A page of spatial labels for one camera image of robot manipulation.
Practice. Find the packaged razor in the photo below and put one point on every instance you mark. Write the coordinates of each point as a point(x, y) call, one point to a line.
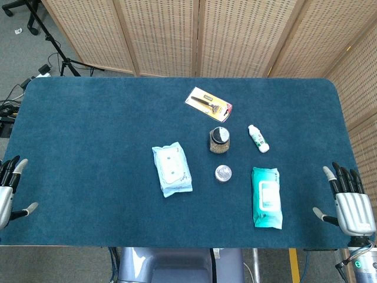
point(209, 104)

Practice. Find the white green bottle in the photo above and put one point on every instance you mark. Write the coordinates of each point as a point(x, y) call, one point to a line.
point(258, 138)

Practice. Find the small silver tin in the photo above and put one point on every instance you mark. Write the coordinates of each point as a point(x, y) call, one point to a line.
point(223, 173)

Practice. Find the robot base body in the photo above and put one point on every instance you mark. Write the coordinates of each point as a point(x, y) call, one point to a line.
point(179, 265)

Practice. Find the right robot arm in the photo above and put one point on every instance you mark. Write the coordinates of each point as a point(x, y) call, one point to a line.
point(363, 261)

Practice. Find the glass spice jar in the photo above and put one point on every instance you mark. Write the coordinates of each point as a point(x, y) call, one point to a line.
point(219, 140)

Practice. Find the black tripod stand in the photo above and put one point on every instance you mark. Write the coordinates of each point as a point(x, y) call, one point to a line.
point(53, 44)

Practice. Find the office chair base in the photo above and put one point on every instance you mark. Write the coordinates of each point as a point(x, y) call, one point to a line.
point(20, 14)

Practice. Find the teal wipes pack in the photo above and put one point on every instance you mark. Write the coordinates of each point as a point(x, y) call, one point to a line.
point(266, 198)

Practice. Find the metal table leg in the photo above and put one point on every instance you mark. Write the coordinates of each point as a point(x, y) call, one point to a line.
point(256, 265)

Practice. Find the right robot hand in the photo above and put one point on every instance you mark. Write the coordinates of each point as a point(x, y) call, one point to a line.
point(353, 210)

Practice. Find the woven folding screen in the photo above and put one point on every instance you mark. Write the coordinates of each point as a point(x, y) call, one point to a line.
point(235, 38)

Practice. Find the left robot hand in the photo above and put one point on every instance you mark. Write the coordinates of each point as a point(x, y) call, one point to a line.
point(4, 196)

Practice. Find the blue table mat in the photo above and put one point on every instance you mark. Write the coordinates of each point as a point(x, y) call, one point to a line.
point(117, 147)

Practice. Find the light blue wipes pack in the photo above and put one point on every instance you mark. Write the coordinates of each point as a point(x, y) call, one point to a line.
point(172, 169)

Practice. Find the black power adapter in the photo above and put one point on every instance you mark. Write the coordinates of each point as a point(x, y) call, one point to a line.
point(44, 70)

